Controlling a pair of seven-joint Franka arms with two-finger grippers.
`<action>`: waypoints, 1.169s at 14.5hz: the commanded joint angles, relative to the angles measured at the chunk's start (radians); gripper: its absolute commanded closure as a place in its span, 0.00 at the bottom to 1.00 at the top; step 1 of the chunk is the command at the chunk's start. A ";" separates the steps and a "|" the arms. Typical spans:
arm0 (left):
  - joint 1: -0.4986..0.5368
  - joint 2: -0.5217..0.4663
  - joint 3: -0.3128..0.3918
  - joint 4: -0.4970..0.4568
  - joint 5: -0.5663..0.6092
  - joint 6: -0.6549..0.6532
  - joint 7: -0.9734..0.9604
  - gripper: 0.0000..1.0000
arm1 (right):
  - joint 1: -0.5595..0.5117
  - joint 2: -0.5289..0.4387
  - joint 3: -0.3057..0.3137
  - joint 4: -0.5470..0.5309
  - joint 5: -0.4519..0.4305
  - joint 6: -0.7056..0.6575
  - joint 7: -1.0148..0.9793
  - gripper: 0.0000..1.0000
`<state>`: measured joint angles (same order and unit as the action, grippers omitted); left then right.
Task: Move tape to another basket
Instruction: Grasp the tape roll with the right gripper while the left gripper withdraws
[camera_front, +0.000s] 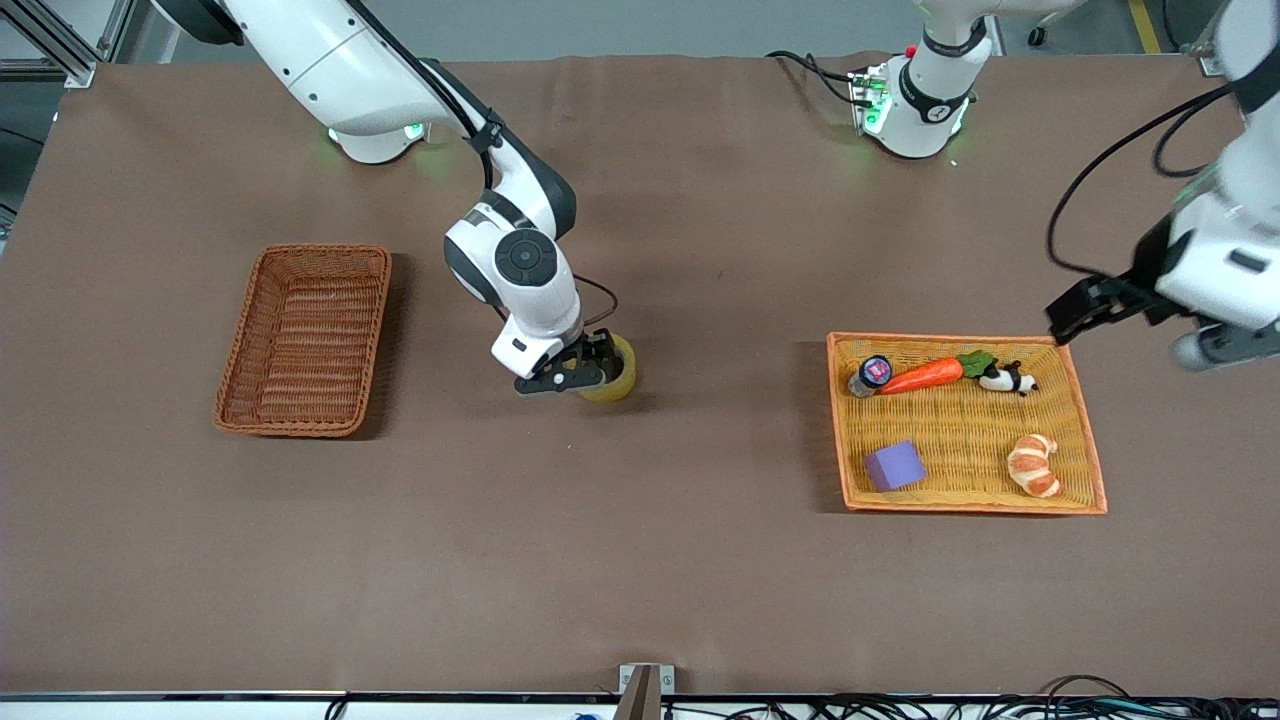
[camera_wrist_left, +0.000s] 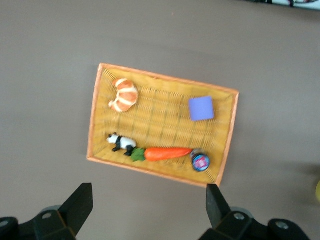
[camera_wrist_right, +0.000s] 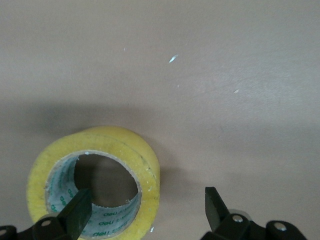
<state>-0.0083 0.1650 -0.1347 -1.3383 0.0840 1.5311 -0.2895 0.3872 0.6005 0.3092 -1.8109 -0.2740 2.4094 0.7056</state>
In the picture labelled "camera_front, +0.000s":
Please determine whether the yellowish clear tape roll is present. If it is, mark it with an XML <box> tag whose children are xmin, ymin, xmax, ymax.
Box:
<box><xmin>572</xmin><ymin>332</ymin><xmax>639</xmax><ymax>405</ymax></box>

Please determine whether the yellow basket with orange rim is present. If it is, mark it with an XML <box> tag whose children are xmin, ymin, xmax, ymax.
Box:
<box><xmin>826</xmin><ymin>332</ymin><xmax>1109</xmax><ymax>516</ymax></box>

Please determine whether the brown wicker basket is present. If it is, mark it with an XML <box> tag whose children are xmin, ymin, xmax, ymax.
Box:
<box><xmin>213</xmin><ymin>244</ymin><xmax>393</xmax><ymax>439</ymax></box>

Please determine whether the black white panda figure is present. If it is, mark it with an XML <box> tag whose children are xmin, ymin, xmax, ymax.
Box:
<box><xmin>978</xmin><ymin>360</ymin><xmax>1039</xmax><ymax>398</ymax></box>

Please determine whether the brown table cover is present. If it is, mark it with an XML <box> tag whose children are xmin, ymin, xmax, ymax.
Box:
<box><xmin>0</xmin><ymin>52</ymin><xmax>1280</xmax><ymax>698</ymax></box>

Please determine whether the toy croissant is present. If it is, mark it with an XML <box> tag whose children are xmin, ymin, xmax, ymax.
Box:
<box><xmin>1007</xmin><ymin>433</ymin><xmax>1063</xmax><ymax>499</ymax></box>

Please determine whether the orange toy carrot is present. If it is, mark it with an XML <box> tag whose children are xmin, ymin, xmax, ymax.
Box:
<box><xmin>878</xmin><ymin>350</ymin><xmax>998</xmax><ymax>396</ymax></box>

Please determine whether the small can with dark lid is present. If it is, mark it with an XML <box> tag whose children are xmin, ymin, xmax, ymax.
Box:
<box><xmin>848</xmin><ymin>355</ymin><xmax>894</xmax><ymax>399</ymax></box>

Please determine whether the purple foam cube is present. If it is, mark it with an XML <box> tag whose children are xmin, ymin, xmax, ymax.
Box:
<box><xmin>864</xmin><ymin>440</ymin><xmax>928</xmax><ymax>493</ymax></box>

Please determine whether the office chair base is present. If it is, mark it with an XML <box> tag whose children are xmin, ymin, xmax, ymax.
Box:
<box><xmin>1028</xmin><ymin>0</ymin><xmax>1093</xmax><ymax>48</ymax></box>

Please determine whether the left base connector box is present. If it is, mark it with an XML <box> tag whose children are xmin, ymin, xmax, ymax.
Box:
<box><xmin>848</xmin><ymin>65</ymin><xmax>893</xmax><ymax>136</ymax></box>

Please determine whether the metal bracket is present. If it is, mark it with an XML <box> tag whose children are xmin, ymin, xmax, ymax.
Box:
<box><xmin>618</xmin><ymin>663</ymin><xmax>675</xmax><ymax>720</ymax></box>

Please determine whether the black left base cable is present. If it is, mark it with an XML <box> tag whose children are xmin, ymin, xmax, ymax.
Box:
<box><xmin>766</xmin><ymin>50</ymin><xmax>866</xmax><ymax>106</ymax></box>

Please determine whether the black cable bundle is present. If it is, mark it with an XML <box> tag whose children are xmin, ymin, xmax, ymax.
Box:
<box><xmin>668</xmin><ymin>675</ymin><xmax>1280</xmax><ymax>720</ymax></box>

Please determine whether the silver table edge rail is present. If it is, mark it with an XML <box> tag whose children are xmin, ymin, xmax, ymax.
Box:
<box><xmin>0</xmin><ymin>690</ymin><xmax>1280</xmax><ymax>720</ymax></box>

